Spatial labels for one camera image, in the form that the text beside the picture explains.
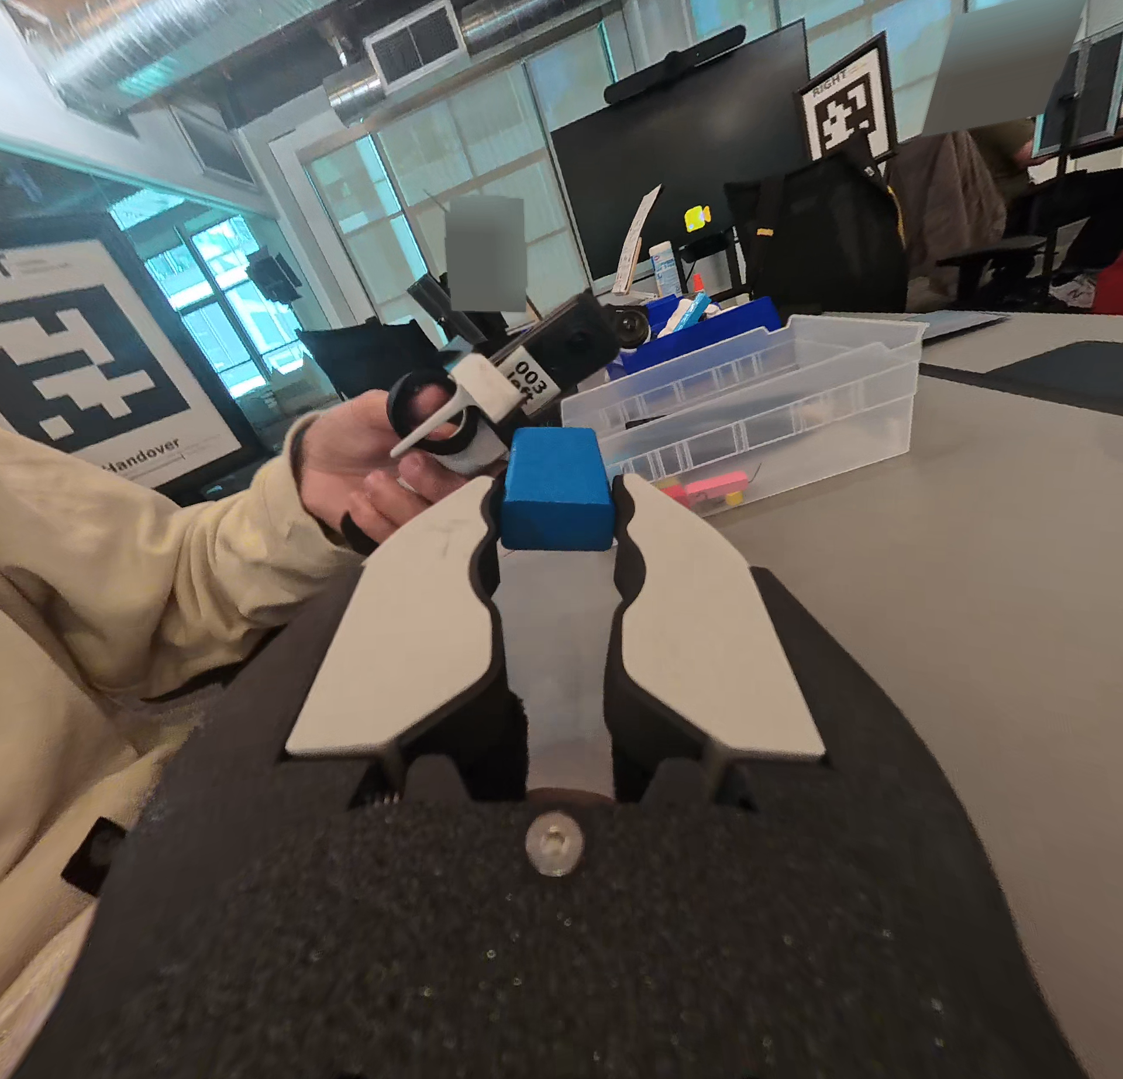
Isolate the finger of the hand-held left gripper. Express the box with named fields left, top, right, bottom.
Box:
left=434, top=410, right=513, bottom=476

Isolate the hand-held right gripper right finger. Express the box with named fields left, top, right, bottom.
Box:
left=604, top=473, right=828, bottom=764

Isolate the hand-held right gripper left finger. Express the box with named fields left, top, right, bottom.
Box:
left=284, top=475, right=528, bottom=763

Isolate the blue plastic piece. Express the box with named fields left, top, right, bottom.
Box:
left=499, top=426, right=618, bottom=554

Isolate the clear plastic organizer tray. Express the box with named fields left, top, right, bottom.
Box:
left=559, top=314, right=930, bottom=506

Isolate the grey desk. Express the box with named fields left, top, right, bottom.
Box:
left=562, top=307, right=1123, bottom=1072

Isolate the person's left hand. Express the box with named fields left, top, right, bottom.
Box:
left=294, top=387, right=497, bottom=558

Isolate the white paper strip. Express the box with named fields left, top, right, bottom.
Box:
left=611, top=185, right=665, bottom=296

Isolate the black office chair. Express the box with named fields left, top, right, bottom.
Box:
left=296, top=314, right=442, bottom=406

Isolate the blue plastic parts bin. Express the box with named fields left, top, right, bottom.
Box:
left=614, top=293, right=783, bottom=378

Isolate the black jacket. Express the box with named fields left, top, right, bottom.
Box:
left=725, top=152, right=910, bottom=314

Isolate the black video bar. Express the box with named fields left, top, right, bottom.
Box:
left=603, top=26, right=750, bottom=107

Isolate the framed marker poster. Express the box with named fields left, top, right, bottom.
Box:
left=793, top=32, right=897, bottom=164
left=0, top=214, right=249, bottom=494

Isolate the person's cream sweater torso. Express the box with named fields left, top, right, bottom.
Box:
left=0, top=570, right=265, bottom=1010

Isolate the brown jacket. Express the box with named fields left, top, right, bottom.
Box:
left=886, top=131, right=1007, bottom=304

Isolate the grey screen on stand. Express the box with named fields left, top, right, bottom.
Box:
left=1032, top=36, right=1123, bottom=160

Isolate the large black wall screen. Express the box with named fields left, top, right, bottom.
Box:
left=550, top=19, right=814, bottom=296

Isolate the black wall speaker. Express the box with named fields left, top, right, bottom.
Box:
left=246, top=248, right=306, bottom=304

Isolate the black desk cable cover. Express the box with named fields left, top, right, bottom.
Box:
left=921, top=338, right=1123, bottom=398

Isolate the large metal duct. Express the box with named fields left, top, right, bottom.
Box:
left=43, top=0, right=633, bottom=119

